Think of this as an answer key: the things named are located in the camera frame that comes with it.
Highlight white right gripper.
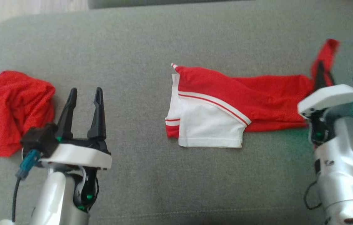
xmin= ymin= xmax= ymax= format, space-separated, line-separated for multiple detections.
xmin=297 ymin=61 xmax=353 ymax=121

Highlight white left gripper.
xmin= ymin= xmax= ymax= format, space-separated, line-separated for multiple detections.
xmin=39 ymin=87 xmax=112 ymax=170

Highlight red and white jersey shorts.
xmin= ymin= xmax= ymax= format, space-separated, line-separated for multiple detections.
xmin=165 ymin=38 xmax=341 ymax=148

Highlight grey sofa seat cushion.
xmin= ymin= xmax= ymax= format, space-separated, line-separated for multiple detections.
xmin=88 ymin=0 xmax=256 ymax=9

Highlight crumpled red mesh garment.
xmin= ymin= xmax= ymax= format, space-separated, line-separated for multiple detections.
xmin=0 ymin=70 xmax=56 ymax=158

